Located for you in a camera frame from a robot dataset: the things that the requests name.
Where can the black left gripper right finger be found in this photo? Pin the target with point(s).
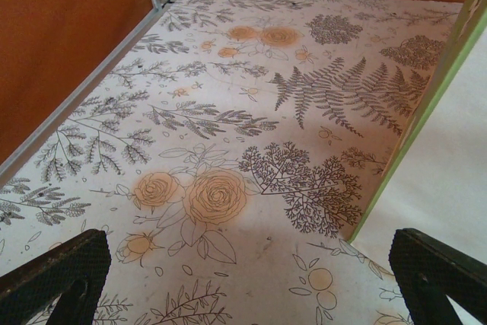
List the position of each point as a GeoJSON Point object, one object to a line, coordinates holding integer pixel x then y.
{"type": "Point", "coordinates": [426, 264]}

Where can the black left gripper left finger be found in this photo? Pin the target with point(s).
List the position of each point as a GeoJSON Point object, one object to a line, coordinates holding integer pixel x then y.
{"type": "Point", "coordinates": [45, 275]}

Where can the illustrated white paper bag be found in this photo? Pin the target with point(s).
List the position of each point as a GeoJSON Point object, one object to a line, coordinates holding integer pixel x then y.
{"type": "Point", "coordinates": [456, 150]}

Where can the aluminium edge strip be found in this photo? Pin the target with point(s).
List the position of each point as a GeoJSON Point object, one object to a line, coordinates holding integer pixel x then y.
{"type": "Point", "coordinates": [76, 93]}

